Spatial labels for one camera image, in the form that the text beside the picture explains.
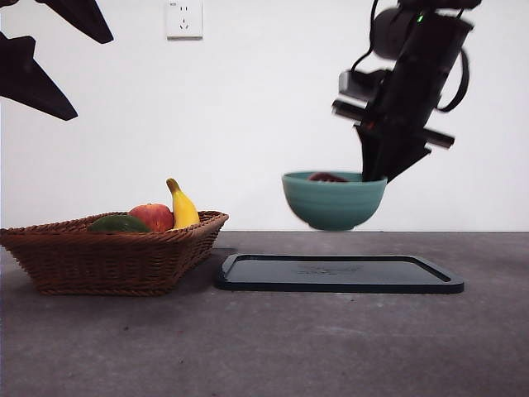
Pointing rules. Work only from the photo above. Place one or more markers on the dark purple plum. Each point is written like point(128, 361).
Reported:
point(326, 178)

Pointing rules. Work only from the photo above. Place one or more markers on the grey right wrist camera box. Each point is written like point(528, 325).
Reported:
point(351, 84)

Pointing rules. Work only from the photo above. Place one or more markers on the red yellow apple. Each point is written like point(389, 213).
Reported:
point(155, 217)

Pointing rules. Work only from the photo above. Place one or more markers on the white wall socket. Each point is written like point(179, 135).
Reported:
point(184, 20)

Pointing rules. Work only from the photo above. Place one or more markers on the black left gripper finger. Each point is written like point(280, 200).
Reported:
point(82, 16)
point(29, 80)

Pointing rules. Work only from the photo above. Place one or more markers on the yellow banana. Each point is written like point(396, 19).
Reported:
point(184, 211)

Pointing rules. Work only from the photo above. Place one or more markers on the dark rectangular tray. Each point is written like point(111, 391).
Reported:
point(330, 275)

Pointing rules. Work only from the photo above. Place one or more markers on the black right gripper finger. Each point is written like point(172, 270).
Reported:
point(405, 157)
point(372, 153)

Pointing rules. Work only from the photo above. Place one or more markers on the brown wicker basket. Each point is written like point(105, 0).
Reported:
point(103, 264)

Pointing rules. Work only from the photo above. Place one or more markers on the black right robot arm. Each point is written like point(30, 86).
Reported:
point(438, 37)

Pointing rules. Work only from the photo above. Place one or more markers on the green avocado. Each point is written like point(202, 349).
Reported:
point(117, 224)

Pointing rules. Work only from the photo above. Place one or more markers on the teal ribbed bowl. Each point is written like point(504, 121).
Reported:
point(335, 204)

